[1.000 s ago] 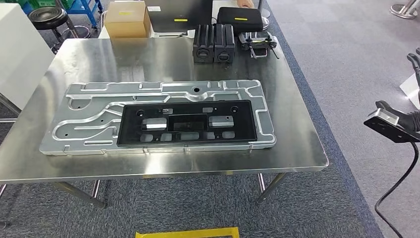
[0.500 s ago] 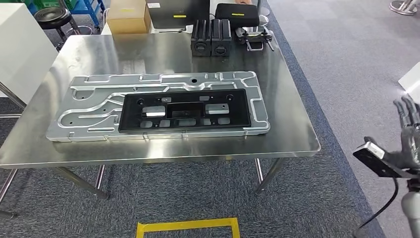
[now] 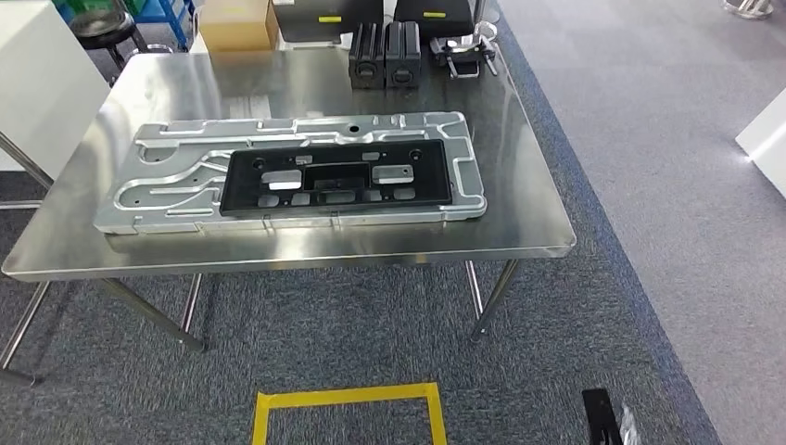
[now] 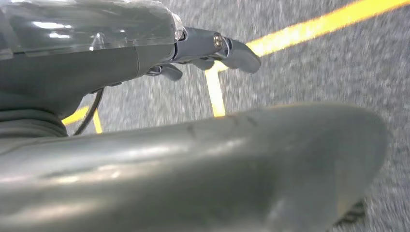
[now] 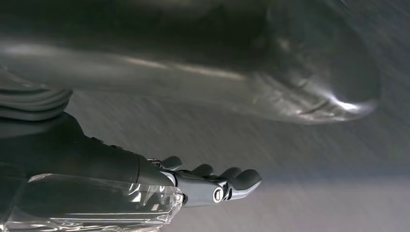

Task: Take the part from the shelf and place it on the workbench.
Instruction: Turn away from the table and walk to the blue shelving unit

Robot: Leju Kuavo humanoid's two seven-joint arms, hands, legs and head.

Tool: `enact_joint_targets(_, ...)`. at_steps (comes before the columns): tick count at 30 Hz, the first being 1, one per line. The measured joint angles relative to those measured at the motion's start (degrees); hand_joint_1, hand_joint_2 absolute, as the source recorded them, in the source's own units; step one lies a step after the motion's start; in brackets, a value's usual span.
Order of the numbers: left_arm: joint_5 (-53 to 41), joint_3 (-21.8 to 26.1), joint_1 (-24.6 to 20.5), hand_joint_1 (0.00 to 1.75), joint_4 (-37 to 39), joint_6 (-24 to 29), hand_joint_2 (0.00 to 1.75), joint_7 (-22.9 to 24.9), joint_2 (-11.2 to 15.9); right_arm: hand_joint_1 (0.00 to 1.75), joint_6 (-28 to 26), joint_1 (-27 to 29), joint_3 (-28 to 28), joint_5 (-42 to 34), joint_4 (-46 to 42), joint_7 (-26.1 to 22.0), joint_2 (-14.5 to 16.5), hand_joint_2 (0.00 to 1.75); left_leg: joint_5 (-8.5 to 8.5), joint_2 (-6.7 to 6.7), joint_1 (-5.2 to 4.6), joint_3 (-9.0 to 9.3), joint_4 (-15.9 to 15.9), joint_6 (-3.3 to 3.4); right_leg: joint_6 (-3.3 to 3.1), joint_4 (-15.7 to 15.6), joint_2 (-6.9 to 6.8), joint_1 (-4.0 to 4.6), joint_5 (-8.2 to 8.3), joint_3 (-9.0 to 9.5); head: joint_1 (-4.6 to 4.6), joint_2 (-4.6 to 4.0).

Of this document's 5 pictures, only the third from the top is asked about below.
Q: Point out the chrome chair base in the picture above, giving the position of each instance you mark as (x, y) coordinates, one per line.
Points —
(746, 8)

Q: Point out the black round stool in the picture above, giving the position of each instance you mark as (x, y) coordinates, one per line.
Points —
(104, 27)

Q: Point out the black case yellow label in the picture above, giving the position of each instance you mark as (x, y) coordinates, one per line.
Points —
(325, 27)
(433, 24)

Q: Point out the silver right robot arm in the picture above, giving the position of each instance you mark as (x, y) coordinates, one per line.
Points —
(602, 417)

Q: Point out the blue metal cart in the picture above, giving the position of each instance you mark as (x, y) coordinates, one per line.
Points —
(163, 12)

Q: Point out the white cabinet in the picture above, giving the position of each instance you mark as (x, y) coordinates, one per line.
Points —
(43, 86)

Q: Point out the white box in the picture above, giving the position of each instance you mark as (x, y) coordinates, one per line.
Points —
(767, 141)

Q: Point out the black plastic plate part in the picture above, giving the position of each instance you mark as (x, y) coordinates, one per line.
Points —
(245, 184)

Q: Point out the machined aluminium fixture plate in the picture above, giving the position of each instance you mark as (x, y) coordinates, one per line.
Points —
(153, 160)

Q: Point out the metal pole round base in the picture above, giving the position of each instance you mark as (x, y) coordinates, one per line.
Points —
(486, 31)

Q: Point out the stainless steel workbench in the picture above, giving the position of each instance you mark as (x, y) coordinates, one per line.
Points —
(522, 203)

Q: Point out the metal clamp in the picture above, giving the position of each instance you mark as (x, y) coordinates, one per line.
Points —
(463, 54)

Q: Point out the green crate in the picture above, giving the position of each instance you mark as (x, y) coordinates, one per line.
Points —
(92, 6)

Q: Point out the brown cardboard box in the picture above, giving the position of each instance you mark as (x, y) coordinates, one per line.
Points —
(236, 24)

